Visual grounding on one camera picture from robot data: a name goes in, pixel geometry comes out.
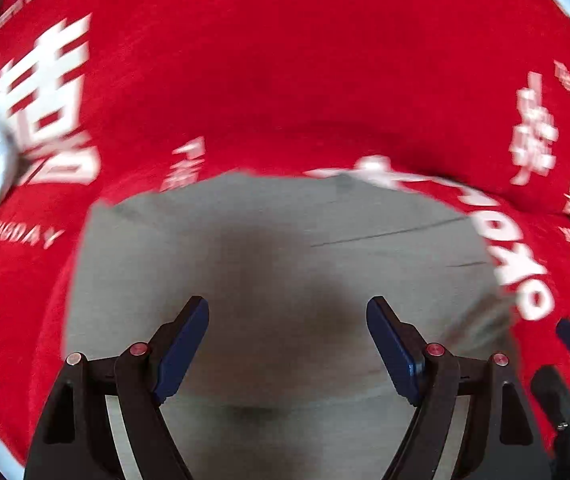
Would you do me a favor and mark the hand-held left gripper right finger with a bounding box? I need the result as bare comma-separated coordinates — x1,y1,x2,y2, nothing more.
366,296,553,480

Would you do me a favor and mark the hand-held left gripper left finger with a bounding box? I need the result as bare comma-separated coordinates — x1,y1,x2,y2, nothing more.
24,296,210,480

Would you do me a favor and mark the grey small garment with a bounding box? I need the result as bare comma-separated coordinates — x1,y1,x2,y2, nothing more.
65,169,516,480

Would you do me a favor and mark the red printed blanket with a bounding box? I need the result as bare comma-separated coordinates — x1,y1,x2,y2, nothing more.
0,0,570,466

